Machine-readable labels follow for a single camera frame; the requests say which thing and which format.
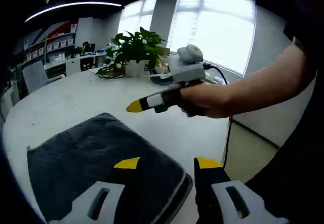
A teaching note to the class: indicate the grey towel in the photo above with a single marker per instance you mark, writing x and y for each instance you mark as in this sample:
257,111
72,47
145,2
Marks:
88,145

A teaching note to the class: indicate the person's right hand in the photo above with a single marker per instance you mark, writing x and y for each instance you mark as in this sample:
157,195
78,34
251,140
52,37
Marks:
202,100

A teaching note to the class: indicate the yellow plant tag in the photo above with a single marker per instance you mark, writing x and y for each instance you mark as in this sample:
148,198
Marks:
159,62

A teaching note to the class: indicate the white plant pot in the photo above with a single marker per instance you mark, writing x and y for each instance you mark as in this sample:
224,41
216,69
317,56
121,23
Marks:
136,68

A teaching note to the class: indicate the large bright window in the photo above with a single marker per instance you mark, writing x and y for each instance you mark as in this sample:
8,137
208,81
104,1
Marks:
215,32

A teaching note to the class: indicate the green leafy potted plant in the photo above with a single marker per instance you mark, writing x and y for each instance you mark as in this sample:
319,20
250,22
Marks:
136,47

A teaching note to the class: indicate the person's black shirt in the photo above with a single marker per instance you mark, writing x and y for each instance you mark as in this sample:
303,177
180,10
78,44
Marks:
291,178

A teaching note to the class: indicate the white cabinet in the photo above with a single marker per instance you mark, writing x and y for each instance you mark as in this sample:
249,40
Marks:
73,66

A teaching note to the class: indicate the small green plant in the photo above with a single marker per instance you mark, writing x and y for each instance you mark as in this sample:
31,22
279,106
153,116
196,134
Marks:
73,52

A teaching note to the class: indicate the shelf with white storage boxes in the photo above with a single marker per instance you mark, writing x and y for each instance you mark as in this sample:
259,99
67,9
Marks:
55,44

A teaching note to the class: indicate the white office chair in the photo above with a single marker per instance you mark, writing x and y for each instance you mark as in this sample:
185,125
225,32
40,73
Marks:
35,76

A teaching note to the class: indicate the long ceiling light strip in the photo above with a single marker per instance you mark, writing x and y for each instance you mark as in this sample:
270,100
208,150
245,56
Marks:
73,5

